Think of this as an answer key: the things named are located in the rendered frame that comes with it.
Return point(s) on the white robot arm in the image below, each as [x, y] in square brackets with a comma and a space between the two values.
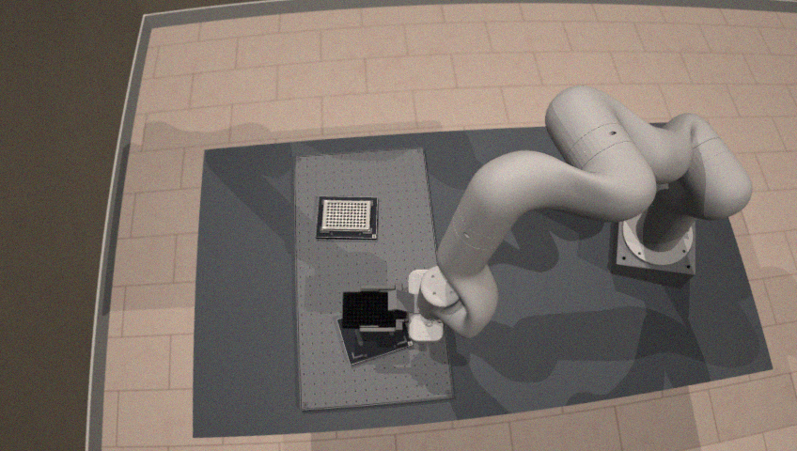
[618, 167]

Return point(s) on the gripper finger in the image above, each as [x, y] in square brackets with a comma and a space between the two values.
[378, 288]
[376, 329]

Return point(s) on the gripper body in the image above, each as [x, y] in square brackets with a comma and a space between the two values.
[421, 330]

